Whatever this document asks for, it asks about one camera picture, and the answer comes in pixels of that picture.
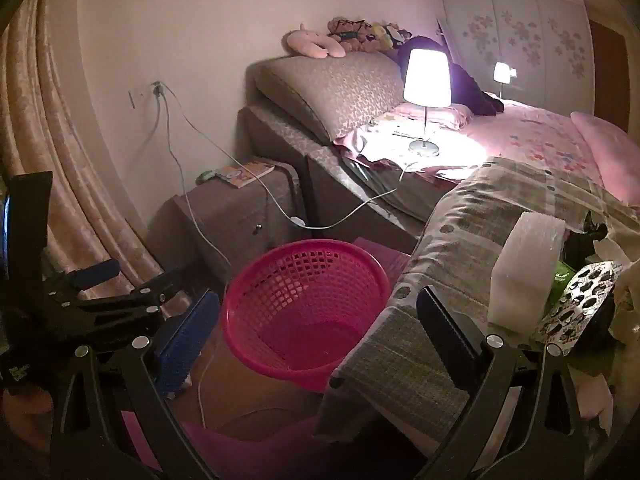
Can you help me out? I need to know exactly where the pale pink wrapper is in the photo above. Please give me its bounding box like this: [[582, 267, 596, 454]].
[[570, 365, 617, 422]]

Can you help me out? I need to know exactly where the black white spotted packet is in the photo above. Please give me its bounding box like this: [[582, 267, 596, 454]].
[[532, 262, 623, 356]]

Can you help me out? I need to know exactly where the thin white cable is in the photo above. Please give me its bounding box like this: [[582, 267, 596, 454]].
[[162, 92, 233, 431]]

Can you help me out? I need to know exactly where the floral sliding door wardrobe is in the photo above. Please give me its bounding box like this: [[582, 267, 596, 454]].
[[439, 0, 596, 116]]

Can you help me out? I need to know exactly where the grey cable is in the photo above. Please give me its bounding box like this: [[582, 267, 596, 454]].
[[132, 96, 163, 163]]

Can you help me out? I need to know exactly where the colourful plush toy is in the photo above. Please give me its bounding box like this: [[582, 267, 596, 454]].
[[372, 21, 407, 51]]

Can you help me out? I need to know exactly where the grey upholstered bed frame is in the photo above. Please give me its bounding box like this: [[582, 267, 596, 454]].
[[236, 102, 451, 256]]

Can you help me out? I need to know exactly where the white foam block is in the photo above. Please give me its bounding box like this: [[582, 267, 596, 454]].
[[487, 211, 568, 336]]

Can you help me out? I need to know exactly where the beige patterned curtain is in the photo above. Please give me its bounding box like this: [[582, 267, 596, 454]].
[[0, 0, 166, 306]]

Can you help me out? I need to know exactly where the brown upholstered nightstand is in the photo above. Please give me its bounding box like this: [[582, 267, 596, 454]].
[[150, 160, 308, 281]]

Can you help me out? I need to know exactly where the pink floral bedsheet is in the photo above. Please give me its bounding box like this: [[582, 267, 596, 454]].
[[335, 100, 606, 186]]

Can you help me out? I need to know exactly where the orange picture book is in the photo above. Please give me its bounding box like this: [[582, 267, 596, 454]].
[[216, 160, 276, 190]]

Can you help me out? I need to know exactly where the pink plastic mesh basket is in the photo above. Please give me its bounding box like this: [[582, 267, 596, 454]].
[[220, 239, 392, 393]]

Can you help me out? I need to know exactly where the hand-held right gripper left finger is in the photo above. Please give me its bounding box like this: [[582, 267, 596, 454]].
[[50, 287, 223, 480]]

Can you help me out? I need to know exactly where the grey checked cloth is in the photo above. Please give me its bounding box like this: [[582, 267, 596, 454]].
[[315, 156, 640, 441]]

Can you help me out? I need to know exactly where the green snack packet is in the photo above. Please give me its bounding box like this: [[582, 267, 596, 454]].
[[547, 260, 581, 306]]

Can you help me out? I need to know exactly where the small white table lamp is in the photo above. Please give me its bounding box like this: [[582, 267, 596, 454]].
[[492, 61, 512, 100]]

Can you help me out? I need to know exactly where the white plastic bag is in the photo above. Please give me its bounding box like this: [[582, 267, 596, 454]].
[[592, 232, 640, 311]]

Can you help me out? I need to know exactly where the brown wooden door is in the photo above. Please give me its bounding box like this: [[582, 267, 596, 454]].
[[587, 17, 631, 131]]

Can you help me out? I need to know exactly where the white shade table lamp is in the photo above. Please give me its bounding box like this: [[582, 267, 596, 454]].
[[402, 47, 453, 157]]

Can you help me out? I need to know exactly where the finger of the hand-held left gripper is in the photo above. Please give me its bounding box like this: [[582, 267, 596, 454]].
[[47, 259, 122, 306], [67, 265, 188, 333]]

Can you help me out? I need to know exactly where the brown plush toy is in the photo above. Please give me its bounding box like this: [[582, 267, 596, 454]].
[[327, 16, 381, 53]]

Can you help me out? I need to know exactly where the white lamp cord with switch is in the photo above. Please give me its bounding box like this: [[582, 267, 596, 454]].
[[160, 85, 418, 228]]

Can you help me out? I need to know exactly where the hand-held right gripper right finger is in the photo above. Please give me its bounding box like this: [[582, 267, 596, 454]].
[[415, 285, 596, 480]]

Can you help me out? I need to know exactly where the grey patterned headboard cushion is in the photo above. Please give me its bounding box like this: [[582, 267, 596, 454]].
[[252, 52, 408, 143]]

